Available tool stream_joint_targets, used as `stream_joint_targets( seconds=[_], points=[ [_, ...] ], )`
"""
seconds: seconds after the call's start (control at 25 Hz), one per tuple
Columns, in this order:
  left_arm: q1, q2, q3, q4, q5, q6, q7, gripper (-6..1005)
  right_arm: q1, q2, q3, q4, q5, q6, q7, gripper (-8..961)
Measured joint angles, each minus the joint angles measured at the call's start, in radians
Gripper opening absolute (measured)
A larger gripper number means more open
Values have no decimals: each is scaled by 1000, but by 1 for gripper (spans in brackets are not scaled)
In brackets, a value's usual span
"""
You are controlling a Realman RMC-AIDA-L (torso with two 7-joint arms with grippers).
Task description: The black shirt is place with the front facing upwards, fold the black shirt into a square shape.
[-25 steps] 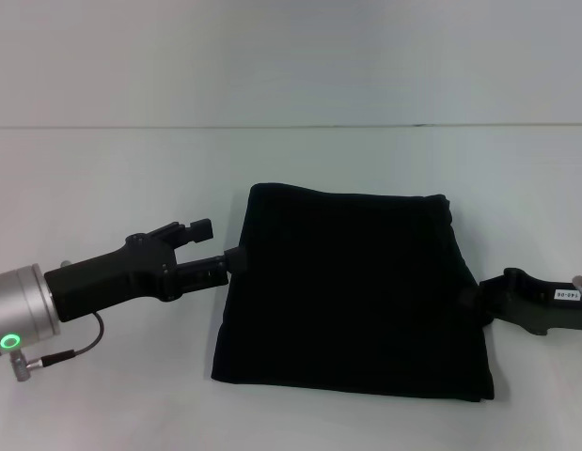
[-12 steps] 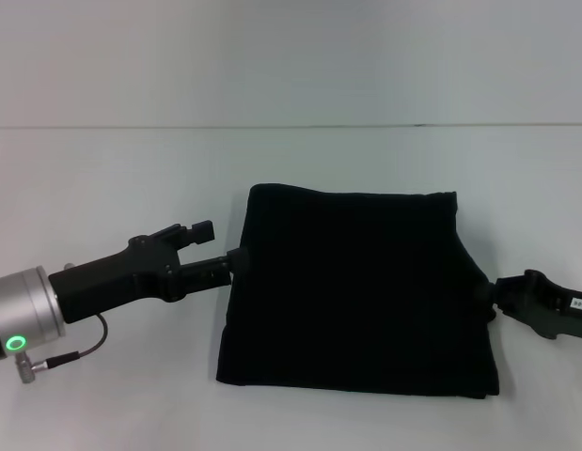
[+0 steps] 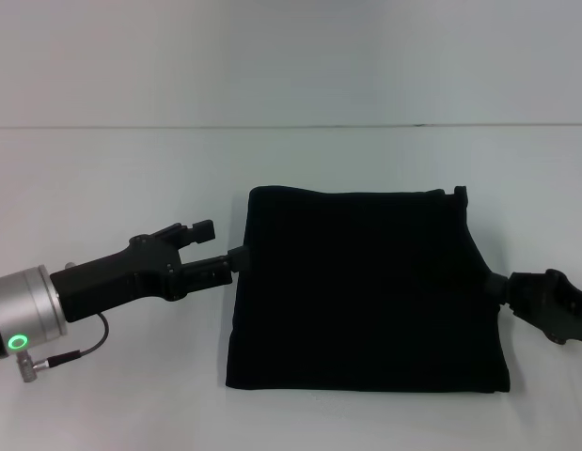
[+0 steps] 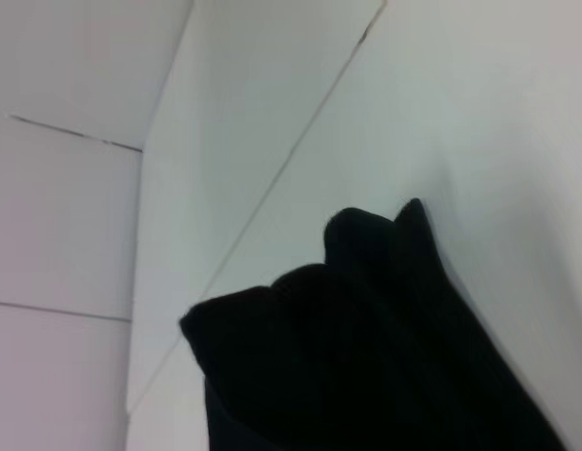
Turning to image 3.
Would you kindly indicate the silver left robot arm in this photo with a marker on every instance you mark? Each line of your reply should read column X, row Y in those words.
column 27, row 310

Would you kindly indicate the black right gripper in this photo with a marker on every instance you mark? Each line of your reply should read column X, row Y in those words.
column 549, row 305

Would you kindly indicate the small silver connector plug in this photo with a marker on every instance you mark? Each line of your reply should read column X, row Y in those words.
column 71, row 266

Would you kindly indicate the black shirt with FREE print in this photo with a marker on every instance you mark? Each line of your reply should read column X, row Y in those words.
column 366, row 282

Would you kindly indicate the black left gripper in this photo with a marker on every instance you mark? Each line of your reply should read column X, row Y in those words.
column 112, row 282

